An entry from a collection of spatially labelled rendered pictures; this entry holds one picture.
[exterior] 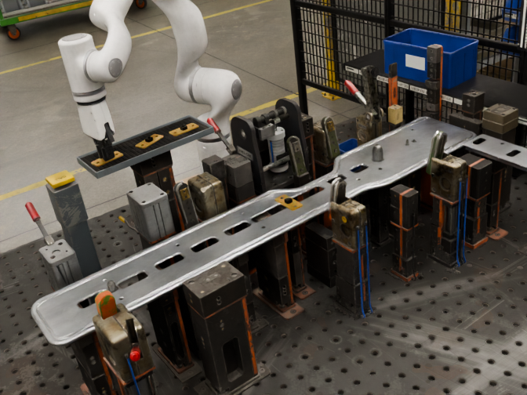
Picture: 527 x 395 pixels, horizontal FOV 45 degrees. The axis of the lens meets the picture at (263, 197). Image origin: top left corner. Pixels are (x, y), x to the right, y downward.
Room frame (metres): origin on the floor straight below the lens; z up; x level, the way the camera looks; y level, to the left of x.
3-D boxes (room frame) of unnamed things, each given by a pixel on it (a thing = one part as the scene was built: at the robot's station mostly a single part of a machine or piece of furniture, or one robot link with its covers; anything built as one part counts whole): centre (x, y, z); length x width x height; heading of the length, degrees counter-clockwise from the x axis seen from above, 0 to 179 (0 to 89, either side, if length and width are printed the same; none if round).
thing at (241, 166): (1.65, 0.07, 0.89); 0.13 x 0.11 x 0.38; 32
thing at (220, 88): (2.00, 0.11, 1.11); 0.19 x 0.12 x 0.24; 58
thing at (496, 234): (1.66, -0.70, 0.84); 0.11 x 0.06 x 0.29; 32
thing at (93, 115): (1.59, 0.41, 1.29); 0.10 x 0.07 x 0.11; 39
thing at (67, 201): (1.52, 0.53, 0.92); 0.08 x 0.08 x 0.44; 32
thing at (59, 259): (1.32, 0.52, 0.88); 0.11 x 0.10 x 0.36; 32
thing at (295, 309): (1.45, 0.00, 0.84); 0.17 x 0.06 x 0.29; 32
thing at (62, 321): (1.48, -0.05, 1.00); 1.38 x 0.22 x 0.02; 122
